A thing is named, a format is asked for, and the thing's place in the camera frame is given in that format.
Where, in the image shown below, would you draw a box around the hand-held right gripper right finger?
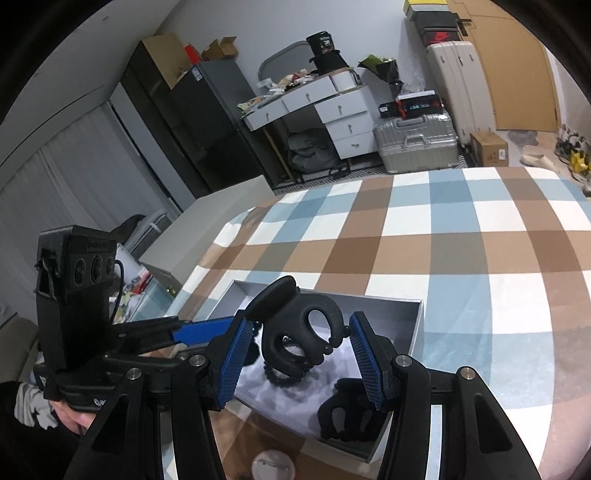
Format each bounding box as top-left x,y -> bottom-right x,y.
348,311 -> 543,480

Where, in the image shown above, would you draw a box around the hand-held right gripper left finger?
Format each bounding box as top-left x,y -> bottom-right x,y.
62,316 -> 254,480

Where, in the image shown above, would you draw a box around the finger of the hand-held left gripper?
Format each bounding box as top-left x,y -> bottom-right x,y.
104,340 -> 213,371
110,315 -> 238,346

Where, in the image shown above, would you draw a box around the grey cardboard box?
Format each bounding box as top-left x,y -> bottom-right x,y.
196,278 -> 426,463

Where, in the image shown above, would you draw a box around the large black hair claw clip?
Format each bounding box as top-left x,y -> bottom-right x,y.
249,275 -> 354,385

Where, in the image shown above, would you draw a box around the person's left forearm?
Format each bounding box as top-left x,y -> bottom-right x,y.
0,381 -> 88,480

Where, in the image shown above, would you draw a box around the person's left hand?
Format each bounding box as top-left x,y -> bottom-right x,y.
50,399 -> 100,437

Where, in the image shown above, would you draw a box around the glass side table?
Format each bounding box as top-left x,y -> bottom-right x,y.
111,242 -> 186,325

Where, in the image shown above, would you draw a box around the dark clothes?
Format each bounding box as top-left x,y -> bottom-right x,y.
108,213 -> 147,245

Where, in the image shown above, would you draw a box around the white round badge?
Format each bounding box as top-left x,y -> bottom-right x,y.
252,450 -> 296,480

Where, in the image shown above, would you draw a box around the grey curtain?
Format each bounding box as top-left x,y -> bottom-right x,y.
0,99 -> 182,324

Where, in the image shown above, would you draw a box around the plaid bed sheet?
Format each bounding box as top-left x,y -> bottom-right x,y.
152,166 -> 591,480

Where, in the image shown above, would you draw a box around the striped floor mat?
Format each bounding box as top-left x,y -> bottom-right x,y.
272,164 -> 385,195

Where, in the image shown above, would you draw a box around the black wardrobe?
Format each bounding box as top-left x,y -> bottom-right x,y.
121,41 -> 213,200

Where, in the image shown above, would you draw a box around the dark bag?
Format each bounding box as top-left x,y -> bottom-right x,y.
286,131 -> 343,174

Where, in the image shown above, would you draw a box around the dark grey refrigerator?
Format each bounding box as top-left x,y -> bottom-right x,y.
168,60 -> 278,186

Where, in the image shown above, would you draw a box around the silver suitcase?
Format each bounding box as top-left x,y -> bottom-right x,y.
373,111 -> 459,174

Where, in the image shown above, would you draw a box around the brown cardboard box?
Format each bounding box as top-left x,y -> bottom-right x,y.
469,130 -> 509,168

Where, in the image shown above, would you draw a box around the white dressing desk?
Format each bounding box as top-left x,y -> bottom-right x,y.
242,69 -> 376,184

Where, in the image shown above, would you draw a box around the pile of desk clutter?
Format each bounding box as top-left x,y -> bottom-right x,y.
238,67 -> 324,114

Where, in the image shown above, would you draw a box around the black red striped box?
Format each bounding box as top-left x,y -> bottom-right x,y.
396,91 -> 445,119

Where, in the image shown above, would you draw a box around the beige slippers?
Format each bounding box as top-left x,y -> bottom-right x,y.
519,147 -> 563,174

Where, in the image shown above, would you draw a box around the grey floor cloth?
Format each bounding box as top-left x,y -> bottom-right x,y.
508,129 -> 539,149

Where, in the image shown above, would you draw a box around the small open cardboard box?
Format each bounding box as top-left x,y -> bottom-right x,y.
202,37 -> 238,62

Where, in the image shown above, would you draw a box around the arched grey mirror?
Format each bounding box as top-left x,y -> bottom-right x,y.
257,41 -> 319,86

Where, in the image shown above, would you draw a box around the pile of worn shoes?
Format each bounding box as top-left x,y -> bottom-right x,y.
553,124 -> 591,195

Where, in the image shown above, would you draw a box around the beige suitcase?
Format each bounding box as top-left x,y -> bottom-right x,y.
425,41 -> 495,148

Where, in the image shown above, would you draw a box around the black hat box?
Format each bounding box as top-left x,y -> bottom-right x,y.
308,50 -> 352,77

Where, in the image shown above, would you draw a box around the black wrapped flower bouquet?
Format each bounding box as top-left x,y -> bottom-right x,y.
358,54 -> 404,100

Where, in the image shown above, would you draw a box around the black round bucket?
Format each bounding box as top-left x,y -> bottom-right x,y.
305,30 -> 334,58

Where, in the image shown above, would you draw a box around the wooden door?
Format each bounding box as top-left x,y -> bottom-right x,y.
450,0 -> 561,133

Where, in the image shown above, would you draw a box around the black red shoe box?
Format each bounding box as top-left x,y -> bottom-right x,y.
418,25 -> 468,47

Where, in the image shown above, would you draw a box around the yellow shoe box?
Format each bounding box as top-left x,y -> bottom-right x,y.
403,0 -> 451,21

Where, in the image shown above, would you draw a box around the black spiral hair tie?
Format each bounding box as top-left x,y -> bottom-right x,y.
262,360 -> 324,394

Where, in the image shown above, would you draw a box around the black cable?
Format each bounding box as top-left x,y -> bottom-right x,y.
110,260 -> 126,320

